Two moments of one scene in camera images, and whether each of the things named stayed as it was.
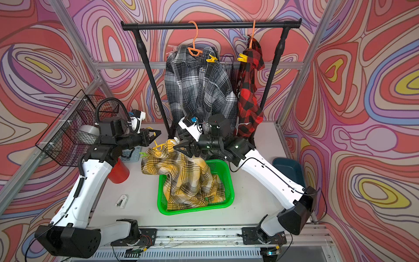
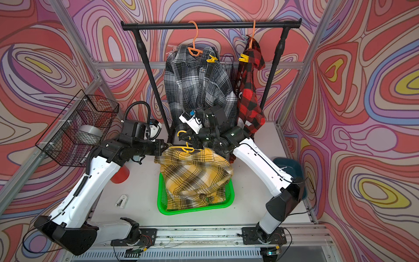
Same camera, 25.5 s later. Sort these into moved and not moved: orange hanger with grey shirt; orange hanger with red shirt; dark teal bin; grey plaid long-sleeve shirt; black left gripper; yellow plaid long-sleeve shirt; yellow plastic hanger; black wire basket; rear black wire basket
Moved: yellow plaid long-sleeve shirt; black left gripper; yellow plastic hanger
Not moved: rear black wire basket; grey plaid long-sleeve shirt; dark teal bin; black wire basket; orange hanger with red shirt; orange hanger with grey shirt
